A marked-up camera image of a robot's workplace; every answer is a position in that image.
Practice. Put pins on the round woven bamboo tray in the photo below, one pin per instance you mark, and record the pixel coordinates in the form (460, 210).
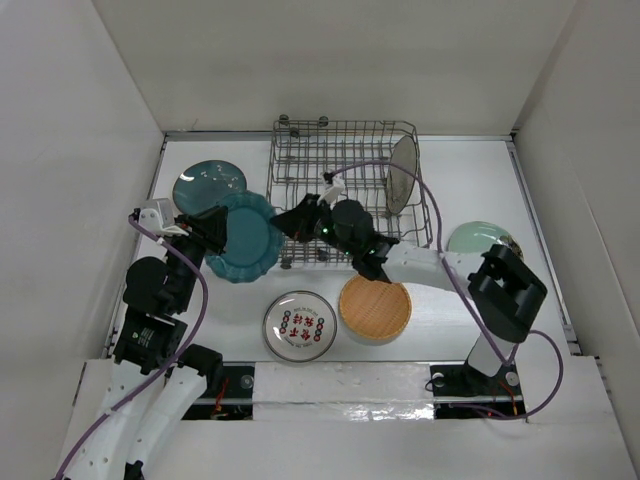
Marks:
(375, 311)

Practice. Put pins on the dark teal blossom plate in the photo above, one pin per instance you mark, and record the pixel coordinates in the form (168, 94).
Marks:
(203, 184)

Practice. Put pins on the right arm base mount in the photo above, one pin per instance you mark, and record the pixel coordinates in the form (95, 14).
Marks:
(460, 392)

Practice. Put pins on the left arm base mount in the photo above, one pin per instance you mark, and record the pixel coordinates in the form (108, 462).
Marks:
(231, 401)

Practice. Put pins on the cream plate tree drawing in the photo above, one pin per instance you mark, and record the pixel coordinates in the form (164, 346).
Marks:
(400, 179)

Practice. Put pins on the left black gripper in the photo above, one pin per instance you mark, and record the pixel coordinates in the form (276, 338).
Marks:
(208, 228)

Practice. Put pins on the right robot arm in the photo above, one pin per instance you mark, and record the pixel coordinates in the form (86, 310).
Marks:
(503, 294)

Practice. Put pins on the grey wire dish rack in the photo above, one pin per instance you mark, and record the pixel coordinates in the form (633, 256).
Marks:
(360, 150)

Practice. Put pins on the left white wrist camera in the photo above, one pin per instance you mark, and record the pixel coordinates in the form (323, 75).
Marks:
(156, 217)

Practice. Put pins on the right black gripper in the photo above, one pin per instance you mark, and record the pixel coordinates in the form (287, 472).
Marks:
(298, 220)

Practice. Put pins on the light green flower plate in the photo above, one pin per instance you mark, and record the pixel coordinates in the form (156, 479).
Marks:
(480, 236)

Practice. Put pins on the teal scalloped plate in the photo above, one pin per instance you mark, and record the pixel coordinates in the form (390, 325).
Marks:
(253, 244)

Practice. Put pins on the white plate red characters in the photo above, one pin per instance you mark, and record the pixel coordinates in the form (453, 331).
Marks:
(299, 327)

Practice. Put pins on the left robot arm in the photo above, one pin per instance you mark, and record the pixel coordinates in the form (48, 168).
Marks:
(157, 372)

